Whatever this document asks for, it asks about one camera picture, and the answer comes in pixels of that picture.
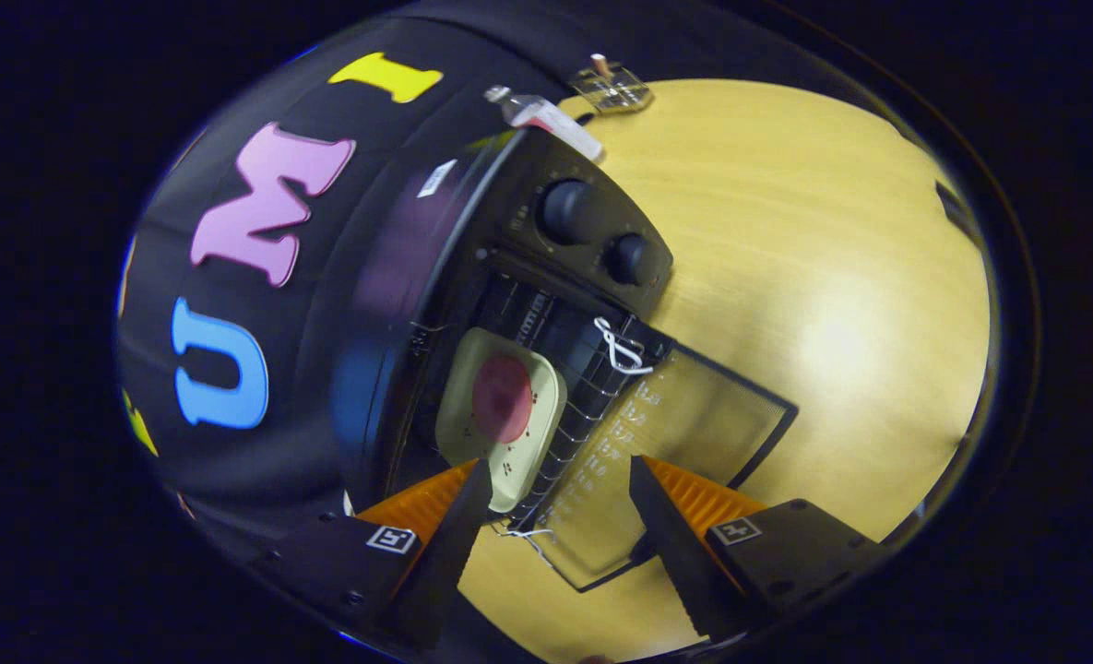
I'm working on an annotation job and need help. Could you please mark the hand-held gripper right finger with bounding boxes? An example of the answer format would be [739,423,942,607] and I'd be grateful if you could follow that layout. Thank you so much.
[629,455,888,644]

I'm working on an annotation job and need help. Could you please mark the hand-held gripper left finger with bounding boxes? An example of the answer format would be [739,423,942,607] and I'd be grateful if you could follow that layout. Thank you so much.
[251,458,493,651]

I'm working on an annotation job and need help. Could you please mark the cream square plate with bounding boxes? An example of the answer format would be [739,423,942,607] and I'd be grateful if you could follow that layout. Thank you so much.
[434,327,568,514]

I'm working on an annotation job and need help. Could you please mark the pink round bun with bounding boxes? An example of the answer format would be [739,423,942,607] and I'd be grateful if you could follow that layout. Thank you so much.
[471,357,535,445]

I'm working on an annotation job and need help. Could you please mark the black toaster oven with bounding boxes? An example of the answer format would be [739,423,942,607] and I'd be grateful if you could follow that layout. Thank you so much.
[329,127,799,593]

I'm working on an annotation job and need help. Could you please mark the clear plastic bottle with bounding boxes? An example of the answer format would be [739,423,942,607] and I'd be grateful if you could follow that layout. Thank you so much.
[484,85,605,163]

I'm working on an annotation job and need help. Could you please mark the wire mesh pen holder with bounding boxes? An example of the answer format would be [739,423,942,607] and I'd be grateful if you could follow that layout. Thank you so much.
[569,63,655,116]

